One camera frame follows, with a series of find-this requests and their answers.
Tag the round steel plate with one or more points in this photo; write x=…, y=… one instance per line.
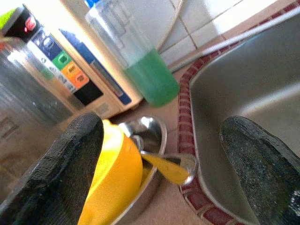
x=152, y=131

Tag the beige water ionizer appliance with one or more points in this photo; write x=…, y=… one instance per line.
x=70, y=70

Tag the lime green object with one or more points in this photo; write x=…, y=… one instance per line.
x=9, y=18

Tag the dish soap bottle green liquid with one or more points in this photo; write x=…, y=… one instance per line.
x=154, y=82

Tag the yellow plastic bowl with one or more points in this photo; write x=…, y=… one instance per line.
x=117, y=178

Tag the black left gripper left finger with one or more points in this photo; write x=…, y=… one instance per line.
x=54, y=178

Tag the stainless steel sink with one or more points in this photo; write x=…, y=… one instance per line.
x=234, y=82

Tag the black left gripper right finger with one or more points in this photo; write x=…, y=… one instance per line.
x=262, y=173

